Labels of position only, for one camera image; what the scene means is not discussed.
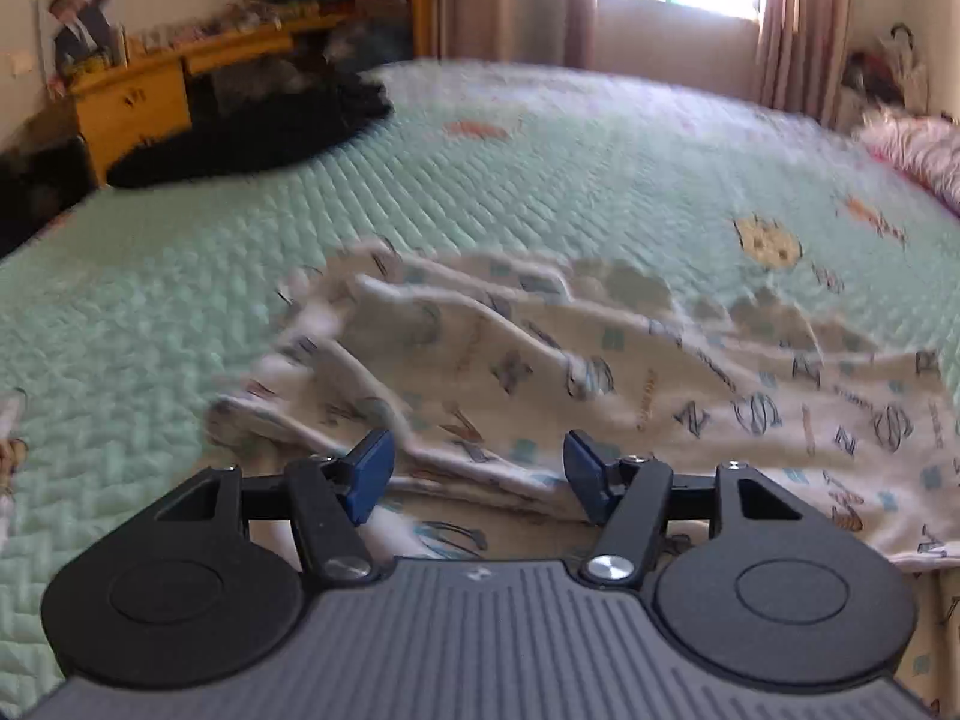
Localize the white letter-print shirt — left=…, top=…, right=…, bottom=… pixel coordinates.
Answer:
left=206, top=242, right=958, bottom=571

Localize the green quilted bee bedspread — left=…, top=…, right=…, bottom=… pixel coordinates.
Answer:
left=2, top=62, right=958, bottom=715

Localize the black folded garment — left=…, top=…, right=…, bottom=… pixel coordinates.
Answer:
left=104, top=60, right=394, bottom=190

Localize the yellow wooden desk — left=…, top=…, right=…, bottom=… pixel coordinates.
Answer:
left=44, top=10, right=355, bottom=189

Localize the floral pillow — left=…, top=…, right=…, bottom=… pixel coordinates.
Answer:
left=853, top=109, right=960, bottom=215

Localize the doll on nightstand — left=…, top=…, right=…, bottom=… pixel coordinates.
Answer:
left=841, top=21, right=929, bottom=115

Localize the pink curtain left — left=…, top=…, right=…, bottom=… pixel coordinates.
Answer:
left=436, top=0, right=597, bottom=70

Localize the pink curtain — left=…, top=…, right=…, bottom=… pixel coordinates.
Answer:
left=752, top=0, right=857, bottom=127
left=436, top=0, right=597, bottom=70

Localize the cartoon boy poster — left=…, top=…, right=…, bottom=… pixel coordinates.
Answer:
left=46, top=0, right=122, bottom=89

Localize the pink curtain right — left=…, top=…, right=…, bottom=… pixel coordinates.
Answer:
left=752, top=0, right=857, bottom=127

